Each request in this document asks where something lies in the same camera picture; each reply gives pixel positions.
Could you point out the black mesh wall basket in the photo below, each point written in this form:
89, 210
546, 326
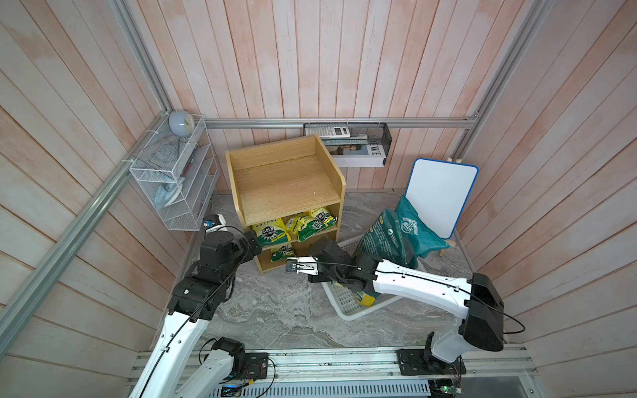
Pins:
378, 131

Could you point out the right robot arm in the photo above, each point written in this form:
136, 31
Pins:
475, 304

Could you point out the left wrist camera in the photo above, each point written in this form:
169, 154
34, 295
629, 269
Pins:
213, 222

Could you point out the white plastic basket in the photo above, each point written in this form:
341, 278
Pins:
346, 305

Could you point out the dark green large fertilizer bag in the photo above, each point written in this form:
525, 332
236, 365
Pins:
385, 240

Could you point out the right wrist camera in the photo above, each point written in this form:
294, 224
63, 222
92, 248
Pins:
302, 265

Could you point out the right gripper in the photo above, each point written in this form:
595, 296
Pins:
317, 279

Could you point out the wooden board easel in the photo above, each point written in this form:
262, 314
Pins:
449, 244

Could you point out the small green bag bottom shelf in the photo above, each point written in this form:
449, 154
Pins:
282, 253

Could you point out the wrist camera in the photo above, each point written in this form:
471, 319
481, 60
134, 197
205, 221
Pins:
213, 222
302, 265

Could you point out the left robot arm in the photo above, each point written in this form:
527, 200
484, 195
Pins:
195, 299

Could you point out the wooden shelf cabinet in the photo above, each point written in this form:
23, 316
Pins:
284, 178

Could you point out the white book box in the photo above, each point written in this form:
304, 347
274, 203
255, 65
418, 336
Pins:
358, 152

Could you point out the white wire rack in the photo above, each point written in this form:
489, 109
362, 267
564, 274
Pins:
177, 175

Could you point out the teal orange fertilizer bag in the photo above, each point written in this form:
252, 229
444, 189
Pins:
422, 239

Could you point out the white calculator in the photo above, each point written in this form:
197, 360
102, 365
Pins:
336, 132

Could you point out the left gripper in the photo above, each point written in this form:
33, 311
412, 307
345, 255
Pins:
250, 254

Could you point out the yellow green bag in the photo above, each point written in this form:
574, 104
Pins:
323, 215
271, 233
303, 226

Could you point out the white board blue frame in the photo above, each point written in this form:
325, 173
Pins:
438, 191

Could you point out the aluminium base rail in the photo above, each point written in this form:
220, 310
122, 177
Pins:
333, 372

